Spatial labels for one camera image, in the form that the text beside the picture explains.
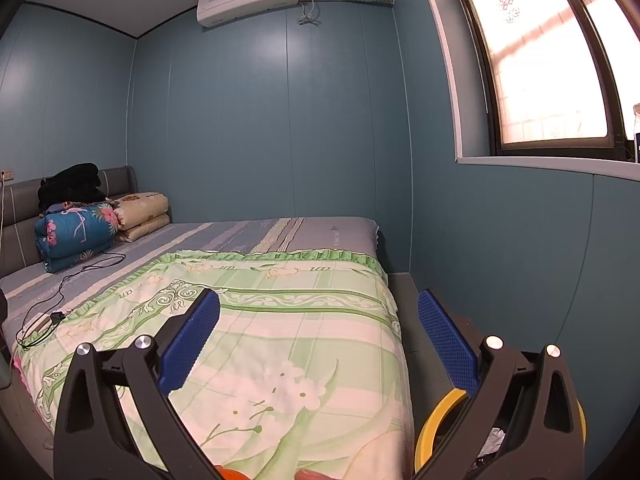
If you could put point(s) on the beige folded quilt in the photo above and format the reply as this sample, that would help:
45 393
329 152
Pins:
145 215

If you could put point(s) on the brown framed window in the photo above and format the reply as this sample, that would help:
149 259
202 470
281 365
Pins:
540 60

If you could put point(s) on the red paper window decal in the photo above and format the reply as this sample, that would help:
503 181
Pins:
507 4

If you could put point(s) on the grey upholstered bed frame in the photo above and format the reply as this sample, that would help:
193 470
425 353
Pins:
20 200

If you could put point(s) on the black folded clothes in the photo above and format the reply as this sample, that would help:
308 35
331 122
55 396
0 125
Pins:
70 185

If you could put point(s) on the green floral blanket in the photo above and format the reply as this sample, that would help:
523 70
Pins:
300 320

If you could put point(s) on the beige wall socket strip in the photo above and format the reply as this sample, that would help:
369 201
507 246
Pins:
7 174

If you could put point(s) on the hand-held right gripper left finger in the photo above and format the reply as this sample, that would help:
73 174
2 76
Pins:
192 340

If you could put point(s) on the grey bed with headboard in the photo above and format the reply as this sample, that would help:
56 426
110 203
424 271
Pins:
210 235

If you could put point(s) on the black bin with yellow rim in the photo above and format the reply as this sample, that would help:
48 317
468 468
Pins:
435 420

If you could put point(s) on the blue floral folded quilt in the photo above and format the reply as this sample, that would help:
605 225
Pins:
75 235

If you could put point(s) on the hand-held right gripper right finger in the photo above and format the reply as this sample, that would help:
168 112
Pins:
447 342

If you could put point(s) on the glass jar with blue label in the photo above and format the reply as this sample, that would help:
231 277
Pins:
637 135

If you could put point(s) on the white tissue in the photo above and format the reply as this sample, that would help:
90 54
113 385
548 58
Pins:
495 441

